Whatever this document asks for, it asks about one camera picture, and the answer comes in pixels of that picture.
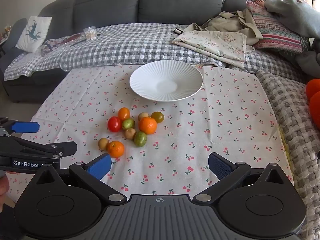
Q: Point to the grey sofa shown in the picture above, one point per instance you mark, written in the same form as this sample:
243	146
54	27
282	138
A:
175	0

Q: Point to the small brown kiwi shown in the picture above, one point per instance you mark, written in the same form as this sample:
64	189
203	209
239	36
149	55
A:
103	143
130	133
143	115

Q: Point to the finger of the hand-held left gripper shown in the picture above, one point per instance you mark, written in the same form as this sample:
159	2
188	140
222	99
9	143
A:
63	148
25	127

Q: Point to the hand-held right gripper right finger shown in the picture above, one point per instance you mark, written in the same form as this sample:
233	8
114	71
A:
219	166

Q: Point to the red tomato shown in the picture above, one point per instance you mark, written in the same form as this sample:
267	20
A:
114	124

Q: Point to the clear bag of cotton swabs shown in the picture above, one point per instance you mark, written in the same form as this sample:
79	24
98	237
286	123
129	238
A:
90	33

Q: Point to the grey knit blanket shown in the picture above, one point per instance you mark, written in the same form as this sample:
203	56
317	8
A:
295	120

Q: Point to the yellow-orange tomato back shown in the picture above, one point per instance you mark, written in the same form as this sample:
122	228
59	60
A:
157	117

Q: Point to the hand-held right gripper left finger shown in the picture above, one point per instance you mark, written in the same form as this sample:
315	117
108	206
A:
99	167

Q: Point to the folded floral cloth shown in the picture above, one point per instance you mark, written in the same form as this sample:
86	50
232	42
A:
212	45

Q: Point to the beige canvas bag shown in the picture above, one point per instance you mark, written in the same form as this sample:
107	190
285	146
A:
225	22

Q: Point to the white deer print cushion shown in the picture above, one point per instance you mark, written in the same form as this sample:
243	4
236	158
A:
33	33

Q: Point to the small mandarin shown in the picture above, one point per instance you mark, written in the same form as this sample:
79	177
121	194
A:
116	148

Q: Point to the orange tomato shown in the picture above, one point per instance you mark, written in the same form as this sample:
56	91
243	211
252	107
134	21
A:
147	125
123	113

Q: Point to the striped patterned pillow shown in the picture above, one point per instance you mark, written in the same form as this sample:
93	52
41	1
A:
275	32

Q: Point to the cherry print tablecloth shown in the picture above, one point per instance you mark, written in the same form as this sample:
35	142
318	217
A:
225	130

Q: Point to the oval green-red tomato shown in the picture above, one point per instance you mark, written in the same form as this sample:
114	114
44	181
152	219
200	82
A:
140	139

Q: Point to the round light green tomato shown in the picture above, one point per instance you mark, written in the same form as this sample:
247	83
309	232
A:
128	124

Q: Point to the grey white checked quilt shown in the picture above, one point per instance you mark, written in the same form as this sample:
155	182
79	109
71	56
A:
125	47

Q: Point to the white ribbed plate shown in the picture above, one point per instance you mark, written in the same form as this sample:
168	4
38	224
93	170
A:
150	85

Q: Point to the small black white object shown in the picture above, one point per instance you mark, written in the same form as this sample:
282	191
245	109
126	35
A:
178	31

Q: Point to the person's left hand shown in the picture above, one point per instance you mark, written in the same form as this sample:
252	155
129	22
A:
3	185

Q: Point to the orange foam ball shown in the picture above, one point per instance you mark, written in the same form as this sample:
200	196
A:
315	111

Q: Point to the dark grey garment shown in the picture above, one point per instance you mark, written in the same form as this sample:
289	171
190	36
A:
308	62

